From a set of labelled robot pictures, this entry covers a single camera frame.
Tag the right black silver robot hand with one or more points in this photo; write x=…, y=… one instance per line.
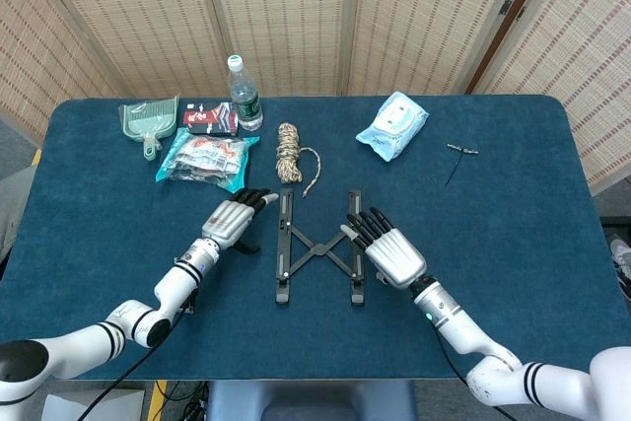
x=394, y=256

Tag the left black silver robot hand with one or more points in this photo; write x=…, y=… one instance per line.
x=229, y=221

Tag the black folding metal stand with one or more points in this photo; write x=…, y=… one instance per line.
x=321, y=247

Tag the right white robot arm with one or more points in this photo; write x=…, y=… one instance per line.
x=458, y=327

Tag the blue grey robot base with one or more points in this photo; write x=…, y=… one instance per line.
x=310, y=401

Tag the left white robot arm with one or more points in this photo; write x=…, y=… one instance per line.
x=167, y=288

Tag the teal clear snack bag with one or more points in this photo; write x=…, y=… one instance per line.
x=207, y=160

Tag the black box with gold print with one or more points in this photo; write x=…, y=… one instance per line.
x=192, y=300

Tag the red black printed packet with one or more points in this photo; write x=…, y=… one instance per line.
x=209, y=118

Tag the clear plastic water bottle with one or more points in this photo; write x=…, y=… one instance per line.
x=245, y=100

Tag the small metal bar with black tie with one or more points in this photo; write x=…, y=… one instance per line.
x=462, y=149

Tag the pale green plastic dustpan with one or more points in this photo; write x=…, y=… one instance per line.
x=150, y=120

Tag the light blue wet wipes pack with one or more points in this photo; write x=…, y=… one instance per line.
x=394, y=127

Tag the blue felt table cover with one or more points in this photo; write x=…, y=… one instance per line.
x=98, y=219

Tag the woven bamboo folding screen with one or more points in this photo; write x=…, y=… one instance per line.
x=296, y=17

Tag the white box on floor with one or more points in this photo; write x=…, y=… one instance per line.
x=98, y=403

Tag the grey sneaker shoe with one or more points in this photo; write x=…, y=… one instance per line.
x=622, y=263

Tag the metal screen hinge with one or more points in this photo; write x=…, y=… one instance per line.
x=521, y=13
x=505, y=7

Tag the brown wooden post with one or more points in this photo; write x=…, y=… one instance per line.
x=512, y=21

